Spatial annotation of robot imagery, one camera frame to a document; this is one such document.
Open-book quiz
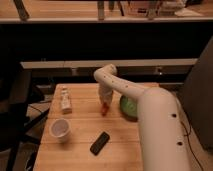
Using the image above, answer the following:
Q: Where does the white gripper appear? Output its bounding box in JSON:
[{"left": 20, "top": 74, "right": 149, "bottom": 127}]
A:
[{"left": 98, "top": 84, "right": 113, "bottom": 107}]

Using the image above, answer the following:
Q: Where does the red pepper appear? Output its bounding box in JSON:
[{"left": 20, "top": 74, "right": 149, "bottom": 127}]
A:
[{"left": 101, "top": 103, "right": 109, "bottom": 116}]

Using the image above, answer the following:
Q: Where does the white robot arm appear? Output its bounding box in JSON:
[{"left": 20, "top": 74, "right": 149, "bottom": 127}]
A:
[{"left": 94, "top": 64, "right": 191, "bottom": 171}]

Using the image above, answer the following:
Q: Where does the green bowl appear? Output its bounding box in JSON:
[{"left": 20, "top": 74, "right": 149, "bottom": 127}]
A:
[{"left": 119, "top": 95, "right": 137, "bottom": 121}]

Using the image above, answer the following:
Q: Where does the small white bottle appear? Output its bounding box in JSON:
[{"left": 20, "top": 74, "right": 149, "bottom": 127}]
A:
[{"left": 61, "top": 86, "right": 72, "bottom": 114}]

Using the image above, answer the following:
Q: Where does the black rectangular remote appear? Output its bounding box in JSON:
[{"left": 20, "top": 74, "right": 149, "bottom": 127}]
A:
[{"left": 90, "top": 132, "right": 110, "bottom": 155}]

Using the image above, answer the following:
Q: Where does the black office chair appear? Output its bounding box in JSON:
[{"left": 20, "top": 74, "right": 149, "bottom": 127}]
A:
[{"left": 0, "top": 63, "right": 49, "bottom": 171}]

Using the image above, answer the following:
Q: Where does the black cable on floor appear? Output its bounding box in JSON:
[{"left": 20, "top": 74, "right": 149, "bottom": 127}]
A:
[{"left": 180, "top": 119, "right": 204, "bottom": 171}]

